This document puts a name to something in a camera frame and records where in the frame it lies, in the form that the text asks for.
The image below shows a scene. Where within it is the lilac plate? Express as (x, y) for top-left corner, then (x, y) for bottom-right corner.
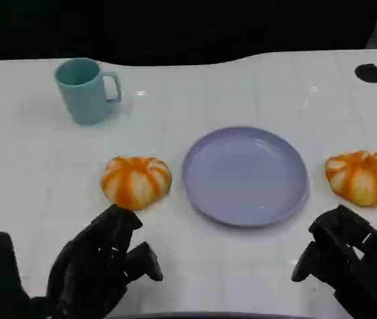
(181, 126), (311, 229)

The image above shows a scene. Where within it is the orange and white bread roll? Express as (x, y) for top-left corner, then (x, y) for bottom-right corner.
(324, 150), (377, 207)
(100, 156), (173, 211)

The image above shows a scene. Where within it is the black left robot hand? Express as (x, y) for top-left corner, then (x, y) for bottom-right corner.
(47, 203), (164, 319)

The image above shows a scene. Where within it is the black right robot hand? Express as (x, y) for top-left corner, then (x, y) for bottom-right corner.
(291, 204), (377, 319)

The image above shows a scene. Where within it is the pale green mug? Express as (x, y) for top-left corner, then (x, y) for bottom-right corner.
(54, 58), (123, 126)

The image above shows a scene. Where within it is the black backdrop cloth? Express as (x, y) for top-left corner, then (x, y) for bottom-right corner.
(0, 0), (377, 66)

